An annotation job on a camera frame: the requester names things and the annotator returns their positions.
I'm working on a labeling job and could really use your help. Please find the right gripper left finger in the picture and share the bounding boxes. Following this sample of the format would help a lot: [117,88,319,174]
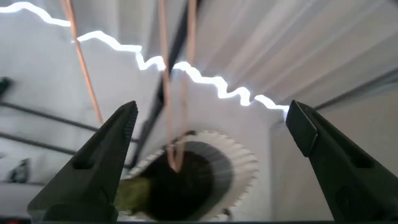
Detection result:
[27,100,139,223]

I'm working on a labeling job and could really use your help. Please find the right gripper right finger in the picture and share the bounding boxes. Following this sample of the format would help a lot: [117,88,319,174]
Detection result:
[285,99,398,223]

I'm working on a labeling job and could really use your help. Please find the black clothes rack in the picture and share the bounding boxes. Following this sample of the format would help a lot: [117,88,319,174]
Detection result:
[0,0,201,170]

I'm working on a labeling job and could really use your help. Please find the white laundry basket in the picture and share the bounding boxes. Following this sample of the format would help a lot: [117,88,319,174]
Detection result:
[118,129,261,222]

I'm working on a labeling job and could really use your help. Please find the green garment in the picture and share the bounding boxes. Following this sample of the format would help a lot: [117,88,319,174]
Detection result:
[113,176,154,213]

